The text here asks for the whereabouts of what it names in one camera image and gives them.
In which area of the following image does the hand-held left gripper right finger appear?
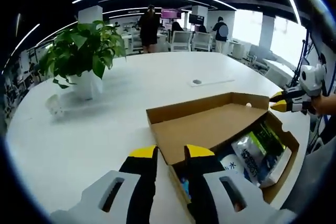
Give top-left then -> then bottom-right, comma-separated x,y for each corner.
183,144 -> 299,224

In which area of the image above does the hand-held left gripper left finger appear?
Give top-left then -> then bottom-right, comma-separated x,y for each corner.
49,144 -> 159,224

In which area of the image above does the blue wet wipes soft pack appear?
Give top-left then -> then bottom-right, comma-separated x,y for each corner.
180,152 -> 246,201

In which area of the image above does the brown cardboard shoe box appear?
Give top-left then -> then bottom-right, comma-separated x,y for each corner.
145,91 -> 300,224

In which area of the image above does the white printed packet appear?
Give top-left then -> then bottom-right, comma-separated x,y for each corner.
231,121 -> 292,188

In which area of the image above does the grey mesh office chair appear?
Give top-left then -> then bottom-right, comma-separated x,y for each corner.
278,140 -> 336,217

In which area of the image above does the white office chair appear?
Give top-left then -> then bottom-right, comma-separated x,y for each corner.
192,31 -> 212,51
170,30 -> 192,51

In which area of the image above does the dark monitor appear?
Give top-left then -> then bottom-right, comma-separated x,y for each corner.
188,13 -> 205,24

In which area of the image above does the purple screen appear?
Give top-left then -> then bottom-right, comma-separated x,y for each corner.
161,8 -> 182,20

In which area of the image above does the green potted plant white pot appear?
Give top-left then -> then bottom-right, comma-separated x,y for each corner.
39,20 -> 127,101

